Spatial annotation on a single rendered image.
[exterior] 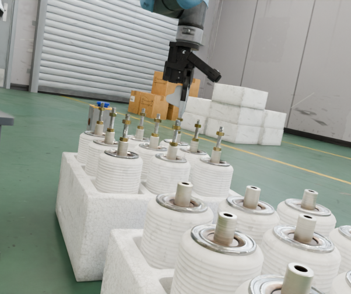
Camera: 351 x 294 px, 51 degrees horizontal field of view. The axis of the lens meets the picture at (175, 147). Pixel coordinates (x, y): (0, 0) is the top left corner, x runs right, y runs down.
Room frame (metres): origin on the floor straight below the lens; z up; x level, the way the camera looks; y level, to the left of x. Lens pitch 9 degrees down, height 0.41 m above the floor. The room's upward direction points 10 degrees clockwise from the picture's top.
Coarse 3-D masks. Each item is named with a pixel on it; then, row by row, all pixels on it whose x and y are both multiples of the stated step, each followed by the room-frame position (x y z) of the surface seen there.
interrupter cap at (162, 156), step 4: (156, 156) 0.81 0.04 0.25; (160, 156) 0.81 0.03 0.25; (164, 156) 0.83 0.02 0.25; (176, 156) 0.85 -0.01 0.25; (180, 156) 0.85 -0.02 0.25; (164, 160) 0.79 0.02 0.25; (168, 160) 0.79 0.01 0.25; (172, 160) 0.79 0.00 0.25; (176, 160) 0.80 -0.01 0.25; (180, 160) 0.81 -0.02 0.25; (184, 160) 0.82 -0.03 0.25
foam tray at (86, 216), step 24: (72, 168) 0.86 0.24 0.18; (72, 192) 0.81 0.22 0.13; (96, 192) 0.70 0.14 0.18; (144, 192) 0.76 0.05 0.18; (192, 192) 0.83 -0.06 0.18; (72, 216) 0.78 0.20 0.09; (96, 216) 0.68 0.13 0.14; (120, 216) 0.70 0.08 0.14; (144, 216) 0.72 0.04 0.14; (72, 240) 0.75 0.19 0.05; (96, 240) 0.68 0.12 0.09; (72, 264) 0.72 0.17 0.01; (96, 264) 0.68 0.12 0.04
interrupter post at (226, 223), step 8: (224, 216) 0.39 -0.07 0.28; (232, 216) 0.39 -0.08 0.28; (216, 224) 0.39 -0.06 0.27; (224, 224) 0.38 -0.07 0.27; (232, 224) 0.38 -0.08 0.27; (216, 232) 0.39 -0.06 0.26; (224, 232) 0.38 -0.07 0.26; (232, 232) 0.39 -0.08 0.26; (216, 240) 0.39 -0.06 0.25; (224, 240) 0.38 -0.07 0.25; (232, 240) 0.39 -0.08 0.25
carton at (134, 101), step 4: (132, 92) 5.01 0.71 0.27; (136, 92) 4.93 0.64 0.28; (140, 92) 4.86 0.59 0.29; (144, 92) 4.90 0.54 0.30; (132, 96) 4.98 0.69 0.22; (136, 96) 4.91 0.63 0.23; (140, 96) 4.86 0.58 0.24; (132, 100) 4.97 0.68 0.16; (136, 100) 4.90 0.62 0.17; (140, 100) 4.87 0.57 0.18; (132, 104) 4.97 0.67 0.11; (136, 104) 4.89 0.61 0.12; (128, 108) 5.03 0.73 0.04; (132, 108) 4.95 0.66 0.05; (136, 108) 4.88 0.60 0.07; (132, 112) 4.94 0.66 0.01; (136, 112) 4.87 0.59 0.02
